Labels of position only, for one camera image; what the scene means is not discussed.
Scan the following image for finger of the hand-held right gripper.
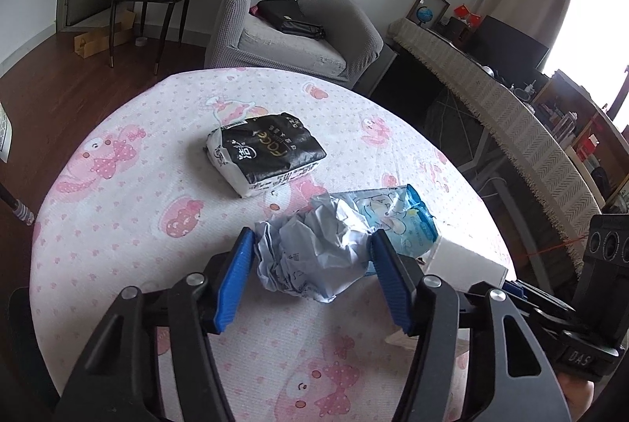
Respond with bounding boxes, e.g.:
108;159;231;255
533;309;590;335
501;279;576;312

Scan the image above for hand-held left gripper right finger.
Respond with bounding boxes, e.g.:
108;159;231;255
368;229;573;422

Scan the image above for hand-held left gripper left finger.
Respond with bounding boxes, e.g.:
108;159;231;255
54;227;257;422

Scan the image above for pale paper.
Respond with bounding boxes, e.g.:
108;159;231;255
254;193;377;304

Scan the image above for person's right hand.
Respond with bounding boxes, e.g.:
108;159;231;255
559;377;599;422

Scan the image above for blue wet wipes pack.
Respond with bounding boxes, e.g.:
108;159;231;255
339;183;438;258

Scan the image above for pink patterned tablecloth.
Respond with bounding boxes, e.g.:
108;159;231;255
28;67;517;422

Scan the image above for black tissue pack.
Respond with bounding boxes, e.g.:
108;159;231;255
204;112;327;198

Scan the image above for beige fringed desk cloth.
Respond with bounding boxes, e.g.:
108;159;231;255
388;18;603;251

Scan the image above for wooden shelf with items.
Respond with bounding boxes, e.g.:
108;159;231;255
533;69;629;211

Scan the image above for grey armchair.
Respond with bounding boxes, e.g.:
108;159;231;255
204;0;384;89

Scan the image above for dark wooden table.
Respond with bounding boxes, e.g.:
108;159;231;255
0;183;35;226

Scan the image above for black monitor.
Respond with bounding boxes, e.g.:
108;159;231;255
467;16;550;81

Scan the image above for black bag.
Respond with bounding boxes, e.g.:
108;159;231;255
256;0;326;41

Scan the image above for small red flags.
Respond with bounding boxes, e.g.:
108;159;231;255
452;4;482;22

